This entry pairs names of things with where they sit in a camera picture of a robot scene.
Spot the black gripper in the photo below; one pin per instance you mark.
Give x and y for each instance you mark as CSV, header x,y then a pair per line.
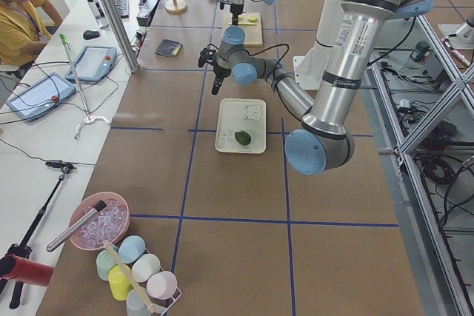
x,y
235,8
218,72

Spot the pink mixing bowl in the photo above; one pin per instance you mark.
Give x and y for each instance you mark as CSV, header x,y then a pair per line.
x,y
108,225

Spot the wooden cutting board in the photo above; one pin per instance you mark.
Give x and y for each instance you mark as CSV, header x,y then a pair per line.
x,y
249,36

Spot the upper lemon slice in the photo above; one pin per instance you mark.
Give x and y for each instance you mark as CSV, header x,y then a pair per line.
x,y
252,18

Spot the white bear serving tray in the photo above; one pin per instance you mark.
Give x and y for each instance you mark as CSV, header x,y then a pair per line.
x,y
241,114

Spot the wooden mug tree stand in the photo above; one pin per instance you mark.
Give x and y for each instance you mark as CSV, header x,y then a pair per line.
x,y
175,7

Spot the grey folded cloth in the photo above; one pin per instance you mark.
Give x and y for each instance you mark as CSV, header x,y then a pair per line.
x,y
168,48

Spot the green avocado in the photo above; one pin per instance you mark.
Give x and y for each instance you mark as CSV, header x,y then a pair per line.
x,y
242,137

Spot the black keyboard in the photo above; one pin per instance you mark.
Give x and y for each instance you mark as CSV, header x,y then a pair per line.
x,y
123,8

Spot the far teach pendant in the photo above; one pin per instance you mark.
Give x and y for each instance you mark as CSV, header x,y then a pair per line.
x,y
95,62

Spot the teach pendant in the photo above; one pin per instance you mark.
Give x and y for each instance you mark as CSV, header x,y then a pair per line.
x,y
41,97
95,62

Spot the metal rod white stand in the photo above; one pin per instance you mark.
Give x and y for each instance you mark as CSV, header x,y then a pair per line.
x,y
89,117

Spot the black computer mouse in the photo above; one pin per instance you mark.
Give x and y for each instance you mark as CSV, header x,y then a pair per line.
x,y
90,34

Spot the metal muddler rod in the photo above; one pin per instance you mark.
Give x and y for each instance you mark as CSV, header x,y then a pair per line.
x,y
58,241

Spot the near teach pendant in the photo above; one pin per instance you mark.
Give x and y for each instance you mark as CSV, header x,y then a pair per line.
x,y
41,97

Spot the light blue cup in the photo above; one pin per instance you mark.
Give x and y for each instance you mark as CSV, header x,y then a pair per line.
x,y
131,249

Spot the wooden stick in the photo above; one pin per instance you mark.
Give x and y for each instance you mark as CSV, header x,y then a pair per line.
x,y
152,308

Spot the white cup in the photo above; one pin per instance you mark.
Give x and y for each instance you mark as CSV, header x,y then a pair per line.
x,y
145,267

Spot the seated person yellow shirt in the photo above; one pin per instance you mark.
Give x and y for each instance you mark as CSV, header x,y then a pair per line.
x,y
23,33

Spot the light pink cup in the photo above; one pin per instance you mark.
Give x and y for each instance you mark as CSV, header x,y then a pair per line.
x,y
162,285

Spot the light green cup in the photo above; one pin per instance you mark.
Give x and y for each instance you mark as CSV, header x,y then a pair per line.
x,y
104,263

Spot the yellow cup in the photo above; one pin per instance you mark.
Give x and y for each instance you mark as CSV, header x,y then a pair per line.
x,y
120,286

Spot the grey cup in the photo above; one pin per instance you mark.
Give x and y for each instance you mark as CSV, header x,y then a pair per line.
x,y
135,306

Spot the black tripod stick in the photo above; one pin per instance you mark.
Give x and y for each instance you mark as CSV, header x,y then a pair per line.
x,y
22,250

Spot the red bottle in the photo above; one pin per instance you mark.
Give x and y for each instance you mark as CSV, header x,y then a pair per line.
x,y
17,268

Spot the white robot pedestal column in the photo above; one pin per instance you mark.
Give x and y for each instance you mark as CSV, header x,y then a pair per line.
x,y
308,69

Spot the aluminium frame post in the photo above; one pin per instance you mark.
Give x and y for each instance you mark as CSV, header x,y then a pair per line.
x,y
121,35

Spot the white wire cup rack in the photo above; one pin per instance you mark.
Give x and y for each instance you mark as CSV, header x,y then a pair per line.
x,y
164,305

